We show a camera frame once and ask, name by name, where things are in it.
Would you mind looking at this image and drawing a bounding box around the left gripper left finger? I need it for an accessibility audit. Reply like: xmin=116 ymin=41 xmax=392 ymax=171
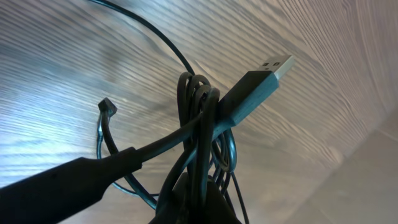
xmin=149 ymin=173 xmax=189 ymax=224

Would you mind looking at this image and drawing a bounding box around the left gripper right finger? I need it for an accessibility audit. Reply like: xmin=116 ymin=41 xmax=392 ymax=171
xmin=201 ymin=180 xmax=241 ymax=224

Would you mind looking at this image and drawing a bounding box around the black cable bundle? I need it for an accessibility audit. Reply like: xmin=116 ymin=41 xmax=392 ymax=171
xmin=0 ymin=0 xmax=295 ymax=224

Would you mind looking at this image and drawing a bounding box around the cardboard wall panel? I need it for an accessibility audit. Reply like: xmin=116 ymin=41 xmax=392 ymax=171
xmin=281 ymin=105 xmax=398 ymax=224

